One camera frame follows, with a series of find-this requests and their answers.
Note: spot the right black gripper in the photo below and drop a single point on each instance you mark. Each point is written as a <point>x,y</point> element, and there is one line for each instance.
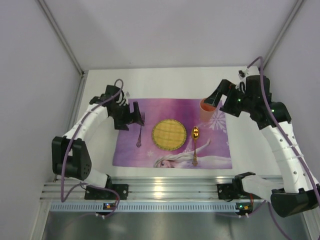
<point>222,91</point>

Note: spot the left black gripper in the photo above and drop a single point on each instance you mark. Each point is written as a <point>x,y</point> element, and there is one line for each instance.
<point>135,114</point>

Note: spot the pink plastic cup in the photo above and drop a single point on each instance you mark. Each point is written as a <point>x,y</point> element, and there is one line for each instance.
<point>206,111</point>

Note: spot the yellow round woven coaster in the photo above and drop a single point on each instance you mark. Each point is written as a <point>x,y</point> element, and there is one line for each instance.
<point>169,134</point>

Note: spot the purple Frozen placemat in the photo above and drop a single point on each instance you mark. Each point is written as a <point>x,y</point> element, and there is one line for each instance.
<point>212,146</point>

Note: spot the gold fork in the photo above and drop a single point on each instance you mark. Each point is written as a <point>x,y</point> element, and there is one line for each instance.
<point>195,133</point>

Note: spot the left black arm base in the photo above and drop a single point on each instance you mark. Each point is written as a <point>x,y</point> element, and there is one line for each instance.
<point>117,192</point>

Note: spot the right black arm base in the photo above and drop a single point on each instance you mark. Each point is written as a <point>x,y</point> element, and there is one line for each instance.
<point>227,191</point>

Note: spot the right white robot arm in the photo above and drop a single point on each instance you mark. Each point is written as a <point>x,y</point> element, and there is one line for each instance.
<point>296,194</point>

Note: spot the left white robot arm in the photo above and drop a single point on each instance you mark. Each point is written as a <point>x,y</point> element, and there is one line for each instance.
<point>70,155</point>

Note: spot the aluminium mounting rail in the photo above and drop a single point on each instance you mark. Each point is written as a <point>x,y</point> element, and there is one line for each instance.
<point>151,188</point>

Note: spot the perforated grey cable duct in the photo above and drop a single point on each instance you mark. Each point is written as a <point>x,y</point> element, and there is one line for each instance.
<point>148,207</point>

